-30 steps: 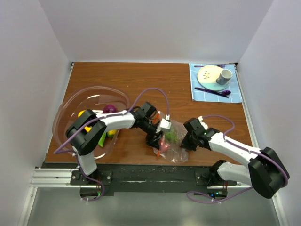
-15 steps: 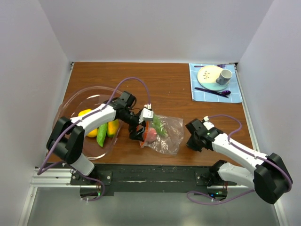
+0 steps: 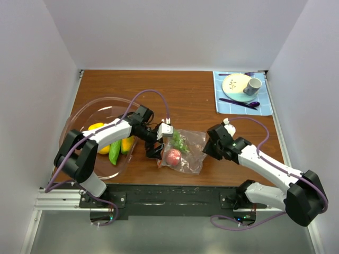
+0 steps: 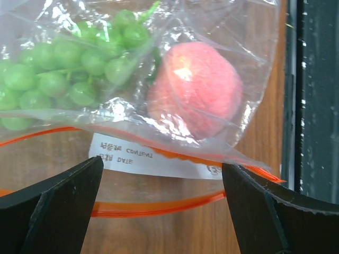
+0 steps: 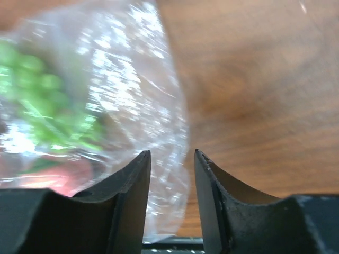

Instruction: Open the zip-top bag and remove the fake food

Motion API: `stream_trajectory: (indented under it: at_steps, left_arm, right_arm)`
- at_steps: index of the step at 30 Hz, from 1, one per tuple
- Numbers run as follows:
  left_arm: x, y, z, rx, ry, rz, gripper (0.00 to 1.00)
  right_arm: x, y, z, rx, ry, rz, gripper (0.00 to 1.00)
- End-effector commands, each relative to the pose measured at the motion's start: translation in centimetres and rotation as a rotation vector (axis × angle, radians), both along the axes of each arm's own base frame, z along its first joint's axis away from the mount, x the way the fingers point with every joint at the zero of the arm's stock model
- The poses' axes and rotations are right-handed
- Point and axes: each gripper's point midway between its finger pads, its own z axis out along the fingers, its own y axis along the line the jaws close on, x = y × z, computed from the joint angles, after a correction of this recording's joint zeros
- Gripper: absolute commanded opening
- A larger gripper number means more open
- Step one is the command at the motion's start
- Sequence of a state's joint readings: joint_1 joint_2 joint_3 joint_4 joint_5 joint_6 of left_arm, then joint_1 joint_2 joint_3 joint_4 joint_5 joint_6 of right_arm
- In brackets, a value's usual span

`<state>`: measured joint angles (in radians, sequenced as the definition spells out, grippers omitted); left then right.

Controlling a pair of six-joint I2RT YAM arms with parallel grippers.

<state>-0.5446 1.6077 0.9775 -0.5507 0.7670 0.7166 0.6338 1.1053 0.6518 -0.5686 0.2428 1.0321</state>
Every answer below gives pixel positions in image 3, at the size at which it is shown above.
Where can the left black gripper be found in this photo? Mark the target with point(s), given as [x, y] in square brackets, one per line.
[151, 152]

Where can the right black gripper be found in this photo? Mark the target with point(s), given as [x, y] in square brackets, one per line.
[207, 150]

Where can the pink fake peach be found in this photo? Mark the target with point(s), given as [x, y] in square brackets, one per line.
[173, 157]

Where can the clear zip top bag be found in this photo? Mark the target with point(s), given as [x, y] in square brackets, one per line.
[192, 162]

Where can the orange fake fruit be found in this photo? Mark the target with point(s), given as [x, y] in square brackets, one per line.
[126, 145]

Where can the yellow fake lemon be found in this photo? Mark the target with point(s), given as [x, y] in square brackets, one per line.
[105, 150]

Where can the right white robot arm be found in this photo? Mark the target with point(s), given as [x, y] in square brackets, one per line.
[299, 195]

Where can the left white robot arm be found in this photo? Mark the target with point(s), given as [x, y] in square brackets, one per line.
[77, 155]

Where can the purple spoon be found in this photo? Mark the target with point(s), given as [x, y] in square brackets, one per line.
[250, 105]

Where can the blue checkered cloth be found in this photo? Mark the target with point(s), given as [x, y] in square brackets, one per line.
[231, 99]

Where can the cream floral plate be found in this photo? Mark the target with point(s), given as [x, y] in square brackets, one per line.
[233, 86]

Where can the grey white mug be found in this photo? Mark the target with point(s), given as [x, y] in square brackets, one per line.
[252, 87]

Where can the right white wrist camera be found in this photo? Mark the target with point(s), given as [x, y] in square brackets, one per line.
[229, 127]

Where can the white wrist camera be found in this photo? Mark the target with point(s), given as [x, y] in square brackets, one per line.
[229, 127]
[164, 130]

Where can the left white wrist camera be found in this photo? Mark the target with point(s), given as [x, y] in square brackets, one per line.
[164, 130]

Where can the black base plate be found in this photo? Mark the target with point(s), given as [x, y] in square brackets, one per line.
[166, 200]

